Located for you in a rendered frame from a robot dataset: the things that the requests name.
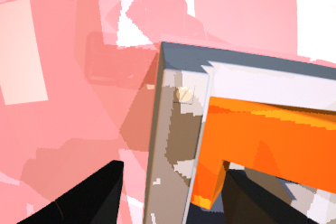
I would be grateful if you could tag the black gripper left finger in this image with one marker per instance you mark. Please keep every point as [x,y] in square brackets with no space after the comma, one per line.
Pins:
[96,200]

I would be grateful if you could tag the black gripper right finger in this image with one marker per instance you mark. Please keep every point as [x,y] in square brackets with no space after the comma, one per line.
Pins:
[245,202]

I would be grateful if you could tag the orange l-shaped part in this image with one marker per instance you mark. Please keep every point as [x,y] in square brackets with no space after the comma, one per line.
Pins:
[296,143]

